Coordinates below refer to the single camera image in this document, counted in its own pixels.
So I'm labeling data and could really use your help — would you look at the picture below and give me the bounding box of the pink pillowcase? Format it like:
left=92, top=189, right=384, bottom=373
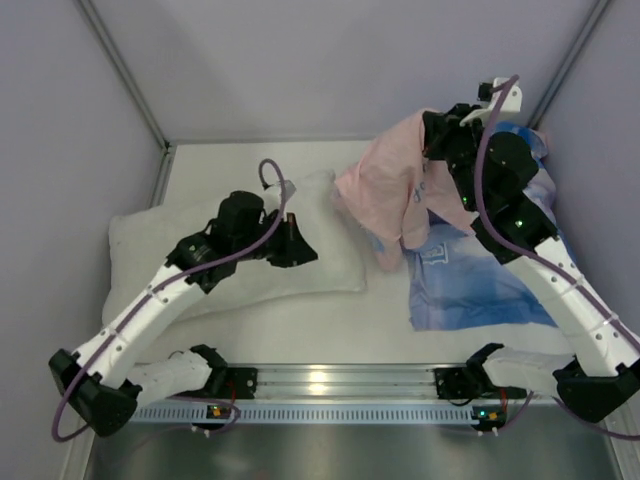
left=332, top=109, right=475, bottom=272

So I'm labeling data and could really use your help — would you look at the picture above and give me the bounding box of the white pillow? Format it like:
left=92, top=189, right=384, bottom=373
left=102, top=170, right=366, bottom=324

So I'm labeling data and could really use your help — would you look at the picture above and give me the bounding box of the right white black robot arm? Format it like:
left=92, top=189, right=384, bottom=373
left=420, top=104, right=639, bottom=424

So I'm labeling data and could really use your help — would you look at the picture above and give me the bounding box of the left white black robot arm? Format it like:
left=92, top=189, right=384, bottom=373
left=49, top=191, right=318, bottom=437

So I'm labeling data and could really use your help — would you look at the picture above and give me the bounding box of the blue Elsa pillow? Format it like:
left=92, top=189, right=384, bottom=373
left=369, top=119, right=581, bottom=332

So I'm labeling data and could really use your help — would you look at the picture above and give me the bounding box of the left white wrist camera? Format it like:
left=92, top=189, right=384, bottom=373
left=262, top=180, right=296, bottom=213

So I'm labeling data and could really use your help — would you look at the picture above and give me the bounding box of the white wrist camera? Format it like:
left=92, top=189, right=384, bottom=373
left=262, top=180, right=296, bottom=213
left=459, top=75, right=523, bottom=127

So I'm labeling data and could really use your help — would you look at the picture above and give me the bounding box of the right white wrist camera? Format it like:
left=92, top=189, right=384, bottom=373
left=459, top=75, right=523, bottom=127

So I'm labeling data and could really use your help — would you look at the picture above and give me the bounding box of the aluminium mounting rail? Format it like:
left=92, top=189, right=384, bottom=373
left=134, top=362, right=626, bottom=404

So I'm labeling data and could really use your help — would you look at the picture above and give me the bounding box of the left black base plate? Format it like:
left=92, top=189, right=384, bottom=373
left=217, top=367, right=258, bottom=401

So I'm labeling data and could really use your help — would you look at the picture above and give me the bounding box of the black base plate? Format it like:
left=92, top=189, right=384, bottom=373
left=433, top=367, right=528, bottom=405
left=217, top=367, right=258, bottom=401

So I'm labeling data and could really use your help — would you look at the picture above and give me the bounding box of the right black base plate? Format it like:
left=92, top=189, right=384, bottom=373
left=433, top=367, right=528, bottom=405

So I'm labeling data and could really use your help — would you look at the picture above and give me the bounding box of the slotted grey cable duct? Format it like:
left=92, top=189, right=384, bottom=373
left=132, top=402, right=504, bottom=426

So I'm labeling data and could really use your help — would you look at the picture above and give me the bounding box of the right aluminium frame post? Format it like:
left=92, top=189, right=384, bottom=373
left=527, top=0, right=615, bottom=129

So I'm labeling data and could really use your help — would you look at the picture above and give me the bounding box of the aluminium frame post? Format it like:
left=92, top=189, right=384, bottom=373
left=527, top=0, right=615, bottom=129
left=73, top=0, right=171, bottom=153

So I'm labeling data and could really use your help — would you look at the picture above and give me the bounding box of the left aluminium frame post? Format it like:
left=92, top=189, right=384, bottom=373
left=73, top=0, right=171, bottom=153

